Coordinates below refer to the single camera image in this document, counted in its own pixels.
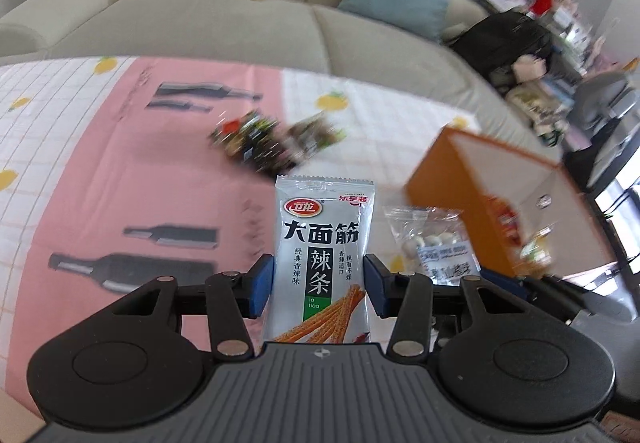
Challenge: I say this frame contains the cluttered pink desk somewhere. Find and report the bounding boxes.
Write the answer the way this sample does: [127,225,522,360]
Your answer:
[480,0,598,76]

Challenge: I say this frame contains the orange cardboard box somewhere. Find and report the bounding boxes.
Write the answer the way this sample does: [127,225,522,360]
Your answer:
[405,127,615,277]

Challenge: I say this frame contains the grey desk chair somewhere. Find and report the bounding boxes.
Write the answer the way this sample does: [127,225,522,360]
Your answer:
[563,72,639,192]

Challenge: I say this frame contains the beige sofa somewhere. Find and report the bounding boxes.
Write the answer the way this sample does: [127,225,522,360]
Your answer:
[1,0,560,160]

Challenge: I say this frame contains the black backpack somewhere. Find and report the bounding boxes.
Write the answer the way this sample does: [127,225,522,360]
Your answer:
[450,10,553,81]

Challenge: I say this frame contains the pink white patterned tablecloth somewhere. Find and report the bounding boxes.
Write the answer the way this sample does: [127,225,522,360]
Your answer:
[1,58,480,407]

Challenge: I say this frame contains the brown nuts clear packet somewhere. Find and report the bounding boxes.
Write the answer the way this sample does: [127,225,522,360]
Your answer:
[285,112,346,159]

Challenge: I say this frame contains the white candies clear bag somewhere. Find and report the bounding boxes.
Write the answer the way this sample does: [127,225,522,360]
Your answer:
[384,206,480,286]

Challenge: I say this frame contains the dark green snack packet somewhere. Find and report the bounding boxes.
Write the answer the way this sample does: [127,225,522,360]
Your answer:
[209,111,303,180]

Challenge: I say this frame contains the red fries snack bag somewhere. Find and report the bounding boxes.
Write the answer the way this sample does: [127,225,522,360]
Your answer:
[486,195,523,249]

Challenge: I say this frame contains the yellow chips clear bag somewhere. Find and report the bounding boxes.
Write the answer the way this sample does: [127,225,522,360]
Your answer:
[518,226,553,278]

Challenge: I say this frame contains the printed tote bag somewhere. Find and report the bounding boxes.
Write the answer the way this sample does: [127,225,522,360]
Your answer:
[506,81,573,148]

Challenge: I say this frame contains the silver spicy strips packet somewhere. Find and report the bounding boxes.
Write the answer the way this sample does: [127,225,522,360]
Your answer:
[264,176,375,345]

